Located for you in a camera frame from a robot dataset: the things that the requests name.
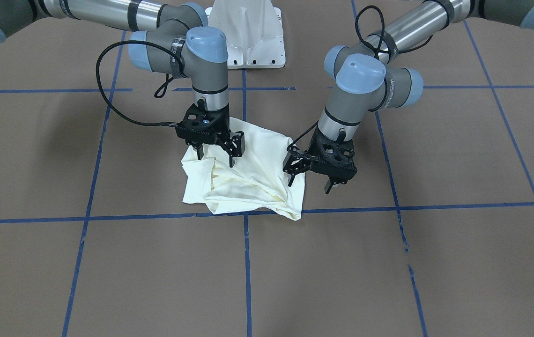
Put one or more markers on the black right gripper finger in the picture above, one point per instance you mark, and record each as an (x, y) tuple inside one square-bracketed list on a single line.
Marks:
[(200, 151), (233, 143)]

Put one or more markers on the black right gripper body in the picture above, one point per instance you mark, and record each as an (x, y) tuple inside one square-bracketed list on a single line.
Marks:
[(223, 126)]

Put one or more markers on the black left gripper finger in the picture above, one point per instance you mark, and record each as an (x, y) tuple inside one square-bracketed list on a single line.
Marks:
[(329, 185), (297, 162)]

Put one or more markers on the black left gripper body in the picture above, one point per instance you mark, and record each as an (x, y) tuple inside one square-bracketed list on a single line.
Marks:
[(314, 144)]

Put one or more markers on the cream long-sleeve cat shirt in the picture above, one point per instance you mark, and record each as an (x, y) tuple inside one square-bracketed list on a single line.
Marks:
[(255, 181)]

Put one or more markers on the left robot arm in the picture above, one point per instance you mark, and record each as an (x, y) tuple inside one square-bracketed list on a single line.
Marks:
[(365, 80)]

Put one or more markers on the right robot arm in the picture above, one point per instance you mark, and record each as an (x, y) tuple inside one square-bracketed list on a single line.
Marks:
[(175, 41)]

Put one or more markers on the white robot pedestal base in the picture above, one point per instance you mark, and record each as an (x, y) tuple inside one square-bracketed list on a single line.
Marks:
[(253, 30)]

